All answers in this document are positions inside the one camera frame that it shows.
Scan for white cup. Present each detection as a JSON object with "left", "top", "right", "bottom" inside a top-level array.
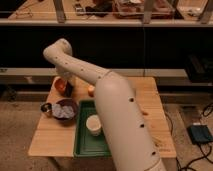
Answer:
[{"left": 86, "top": 115, "right": 102, "bottom": 136}]

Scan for red bowl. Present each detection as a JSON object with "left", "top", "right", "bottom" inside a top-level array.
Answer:
[{"left": 54, "top": 78, "right": 67, "bottom": 94}]

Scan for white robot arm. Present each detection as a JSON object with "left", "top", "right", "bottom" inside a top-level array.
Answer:
[{"left": 43, "top": 39, "right": 166, "bottom": 171}]

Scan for dark purple bowl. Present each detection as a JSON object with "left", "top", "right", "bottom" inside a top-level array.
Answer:
[{"left": 52, "top": 98, "right": 78, "bottom": 123}]

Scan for black power adapter box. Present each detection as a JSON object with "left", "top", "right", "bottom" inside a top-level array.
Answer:
[{"left": 187, "top": 125, "right": 213, "bottom": 144}]

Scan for orange fruit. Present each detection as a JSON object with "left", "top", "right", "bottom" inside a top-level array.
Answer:
[{"left": 87, "top": 85, "right": 95, "bottom": 97}]

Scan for black floor cable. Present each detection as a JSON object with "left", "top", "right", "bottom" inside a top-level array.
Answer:
[{"left": 164, "top": 103, "right": 213, "bottom": 171}]

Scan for small metal cup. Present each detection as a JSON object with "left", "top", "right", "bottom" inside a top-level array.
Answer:
[{"left": 40, "top": 103, "right": 52, "bottom": 117}]

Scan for crumpled white cloth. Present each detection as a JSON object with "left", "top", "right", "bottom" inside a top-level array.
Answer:
[{"left": 52, "top": 104, "right": 75, "bottom": 119}]

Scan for green plastic tray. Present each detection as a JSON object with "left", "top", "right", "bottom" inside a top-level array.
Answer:
[{"left": 73, "top": 100, "right": 110, "bottom": 157}]

